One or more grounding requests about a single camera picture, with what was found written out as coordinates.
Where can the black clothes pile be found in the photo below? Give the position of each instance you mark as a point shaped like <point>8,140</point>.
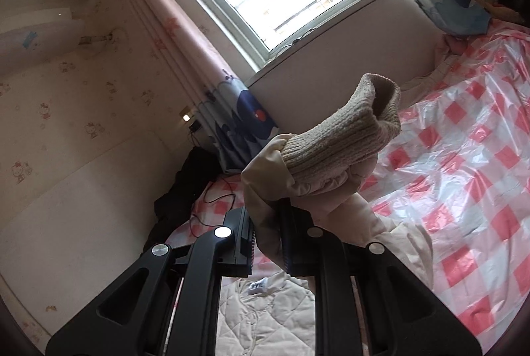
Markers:
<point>186,190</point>

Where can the beige quilted jacket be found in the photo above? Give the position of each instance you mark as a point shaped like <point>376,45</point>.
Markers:
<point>331,140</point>

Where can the pink pillow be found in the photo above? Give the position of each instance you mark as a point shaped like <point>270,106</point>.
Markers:
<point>455,43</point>

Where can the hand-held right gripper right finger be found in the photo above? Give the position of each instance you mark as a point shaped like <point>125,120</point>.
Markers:
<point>287,250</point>

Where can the pink checkered plastic bed sheet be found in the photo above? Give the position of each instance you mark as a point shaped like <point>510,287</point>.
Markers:
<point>463,157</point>

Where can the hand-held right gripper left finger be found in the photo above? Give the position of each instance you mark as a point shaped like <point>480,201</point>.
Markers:
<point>246,242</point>

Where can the wall outlet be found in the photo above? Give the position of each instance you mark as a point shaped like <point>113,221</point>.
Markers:
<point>186,115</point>

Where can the air conditioner pipe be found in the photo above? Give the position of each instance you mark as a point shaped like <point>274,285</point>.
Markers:
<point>101,39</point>

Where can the white air conditioner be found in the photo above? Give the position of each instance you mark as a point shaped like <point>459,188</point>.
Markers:
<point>33,37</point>

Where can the black plug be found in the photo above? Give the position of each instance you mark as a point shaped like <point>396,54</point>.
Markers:
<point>194,127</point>

